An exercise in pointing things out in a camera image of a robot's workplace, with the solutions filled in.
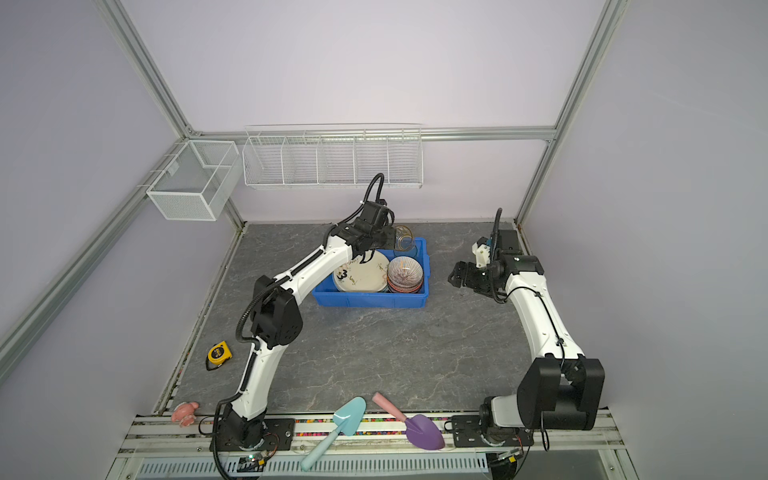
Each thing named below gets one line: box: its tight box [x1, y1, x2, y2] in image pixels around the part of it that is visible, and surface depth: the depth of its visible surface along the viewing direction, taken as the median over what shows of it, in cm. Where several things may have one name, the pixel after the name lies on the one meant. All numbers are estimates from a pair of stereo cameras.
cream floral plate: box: [332, 250, 389, 293], surface depth 101 cm
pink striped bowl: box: [387, 256, 424, 294], surface depth 96 cm
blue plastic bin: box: [312, 238, 431, 309], surface depth 98 cm
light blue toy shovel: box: [300, 396, 367, 471], surface depth 78 cm
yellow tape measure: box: [206, 341, 233, 371], surface depth 87 cm
